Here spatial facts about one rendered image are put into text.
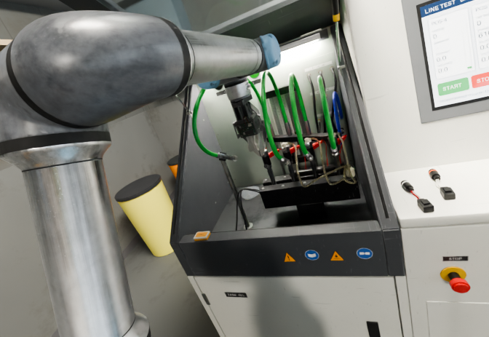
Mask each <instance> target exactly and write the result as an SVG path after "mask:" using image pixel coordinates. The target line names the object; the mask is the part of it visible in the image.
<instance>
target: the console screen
mask: <svg viewBox="0 0 489 337"><path fill-rule="evenodd" d="M401 2H402V11H403V15H404V21H405V29H406V34H407V42H408V47H409V52H410V60H411V65H412V69H413V78H414V83H415V88H416V96H417V101H418V110H419V114H420V119H421V123H422V124H423V123H427V122H434V121H438V120H442V119H449V118H453V117H457V116H464V115H468V114H475V113H479V112H483V111H489V0H401Z"/></svg>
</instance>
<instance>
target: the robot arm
mask: <svg viewBox="0 0 489 337"><path fill-rule="evenodd" d="M280 63H281V51H280V48H279V43H278V41H277V39H276V37H275V36H274V35H273V34H271V33H269V34H266V35H264V36H260V37H258V38H257V39H246V38H241V37H235V36H224V35H218V34H213V33H202V32H196V31H186V30H180V29H179V27H177V26H176V24H174V23H173V22H172V21H170V20H168V19H165V18H163V17H155V16H150V15H143V14H137V13H130V12H114V11H97V10H81V11H68V12H59V13H55V14H51V15H47V16H45V17H41V18H39V19H36V20H35V21H33V22H32V23H29V24H28V25H27V26H26V27H24V29H23V30H21V31H20V32H19V33H18V35H17V36H16V37H15V38H14V39H13V40H12V41H11V42H10V43H9V44H8V45H7V46H6V47H5V48H4V49H3V50H2V51H0V159H3V160H4V161H6V162H9V163H10V164H13V165H14V166H16V167H18V168H19V169H20V170H21V171H22V174H23V180H24V184H25V190H26V193H27V197H28V202H29V206H30V209H31V215H32V219H33V224H34V228H35V231H36V237H37V240H38V244H39V249H40V253H41V259H42V263H43V266H44V272H45V275H46V278H47V284H48V288H49V294H50V297H51V301H52V306H53V310H54V313H55V319H56V323H57V329H58V332H59V335H60V337H151V331H150V327H149V323H148V319H147V317H146V316H145V315H143V314H141V313H139V312H135V311H134V308H133V304H132V297H131V294H130V287H129V283H128V279H127V273H126V269H125V265H124V259H123V255H122V249H121V245H120V241H119V235H118V231H117V227H116V221H115V217H114V211H113V207H112V203H111V196H110V193H109V189H108V182H107V179H106V172H105V168H104V164H103V155H104V153H105V152H106V151H107V150H108V148H109V147H110V146H111V136H110V133H109V129H108V122H111V121H113V120H115V119H118V118H119V117H122V116H124V115H126V114H128V113H130V112H132V111H134V110H137V109H139V108H141V107H143V106H146V105H148V104H150V103H153V102H155V101H157V100H161V99H163V98H168V97H172V96H175V95H178V94H179V93H181V92H182V91H184V89H185V88H186V86H189V85H193V84H197V85H198V86H199V87H201V88H202V89H204V90H210V89H215V88H216V87H218V86H221V85H224V87H225V91H226V94H227V96H228V100H230V103H231V106H232V108H233V111H234V115H235V117H236V121H235V122H234V123H233V126H234V130H235V133H236V136H237V138H238V139H239V137H241V138H244V139H245V140H246V141H247V143H248V150H249V152H251V151H254V152H255V153H256V154H257V155H258V156H262V155H263V152H264V150H265V146H266V135H267V134H266V128H265V124H264V120H261V118H260V116H261V115H260V112H259V110H258V109H257V108H256V107H255V106H254V105H253V104H252V103H251V102H250V101H249V100H252V98H253V97H252V95H250V93H251V90H250V87H251V84H248V81H247V76H251V75H253V74H258V73H260V72H263V71H267V70H268V71H269V70H270V69H272V68H275V67H277V66H278V65H279V64H280ZM235 127H236V128H235ZM236 129H237V131H238V134H237V132H236ZM255 136H256V139H257V140H258V144H257V143H256V142H255ZM258 147H259V148H258Z"/></svg>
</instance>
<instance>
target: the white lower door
mask: <svg viewBox="0 0 489 337"><path fill-rule="evenodd" d="M194 278H195V280H196V282H197V284H198V286H199V287H200V289H201V291H202V297H203V299H204V300H205V302H206V304H207V305H209V306H210V308H211V309H212V312H213V314H214V315H215V317H216V319H217V321H218V323H219V325H220V326H221V328H222V330H223V332H224V334H225V335H226V337H402V330H401V325H400V319H399V310H398V305H397V295H396V290H395V284H394V277H393V276H389V275H388V276H387V277H379V276H195V277H194Z"/></svg>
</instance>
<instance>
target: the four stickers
mask: <svg viewBox="0 0 489 337"><path fill-rule="evenodd" d="M303 252H304V255H305V257H306V260H307V261H315V260H320V257H319V253H318V250H304V251H303ZM327 252H328V255H329V259H330V261H345V258H344V254H343V251H342V250H328V251H327ZM356 253H357V259H373V248H372V247H356ZM280 254H281V257H282V260H283V261H284V262H297V261H296V259H295V256H294V253H293V252H284V253H280Z"/></svg>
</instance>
